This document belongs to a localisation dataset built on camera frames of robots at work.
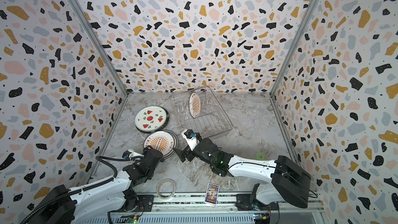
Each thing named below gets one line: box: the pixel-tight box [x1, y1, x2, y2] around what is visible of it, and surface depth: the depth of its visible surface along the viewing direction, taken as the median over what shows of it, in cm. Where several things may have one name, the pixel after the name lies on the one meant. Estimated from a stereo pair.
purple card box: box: [204, 182, 220, 206], surface depth 77 cm
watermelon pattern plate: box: [134, 105, 167, 132], surface depth 105 cm
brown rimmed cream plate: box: [141, 105, 170, 134], surface depth 104 cm
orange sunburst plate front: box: [155, 130, 180, 160], surface depth 94 cm
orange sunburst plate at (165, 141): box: [143, 130, 179, 160], surface depth 94 cm
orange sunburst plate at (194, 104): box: [188, 91, 202, 119], surface depth 105 cm
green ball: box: [254, 151, 265, 161], surface depth 92 cm
